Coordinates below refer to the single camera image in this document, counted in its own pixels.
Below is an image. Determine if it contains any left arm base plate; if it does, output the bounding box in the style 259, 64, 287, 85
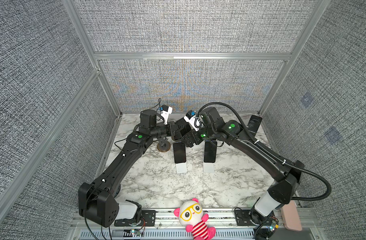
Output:
114, 210, 157, 228

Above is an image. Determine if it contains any pink white plush toy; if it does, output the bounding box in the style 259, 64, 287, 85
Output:
174, 198, 216, 240

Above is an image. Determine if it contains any black corrugated cable conduit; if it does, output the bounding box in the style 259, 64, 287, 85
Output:
197, 101, 332, 202

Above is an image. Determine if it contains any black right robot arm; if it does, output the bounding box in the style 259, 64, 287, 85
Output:
178, 107, 304, 225

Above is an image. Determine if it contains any aluminium front rail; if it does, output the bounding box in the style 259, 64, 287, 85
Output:
66, 201, 328, 240

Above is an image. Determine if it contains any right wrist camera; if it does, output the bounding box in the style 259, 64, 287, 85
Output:
183, 110, 201, 132

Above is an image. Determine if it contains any pink phone on rail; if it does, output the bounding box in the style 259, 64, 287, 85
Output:
280, 201, 302, 232

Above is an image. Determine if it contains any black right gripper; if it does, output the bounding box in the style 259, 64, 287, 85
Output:
180, 122, 217, 147

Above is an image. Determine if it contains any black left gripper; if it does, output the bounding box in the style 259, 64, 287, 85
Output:
150, 121, 183, 140

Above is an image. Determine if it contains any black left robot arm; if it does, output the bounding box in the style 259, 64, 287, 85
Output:
78, 110, 191, 228

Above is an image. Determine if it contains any black phone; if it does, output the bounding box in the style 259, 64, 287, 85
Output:
173, 142, 186, 164
247, 115, 262, 136
203, 141, 217, 164

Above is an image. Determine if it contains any white folding stand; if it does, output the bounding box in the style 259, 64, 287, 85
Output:
203, 162, 215, 174
176, 163, 187, 174

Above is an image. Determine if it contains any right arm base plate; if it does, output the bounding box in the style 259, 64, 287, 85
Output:
233, 208, 262, 226

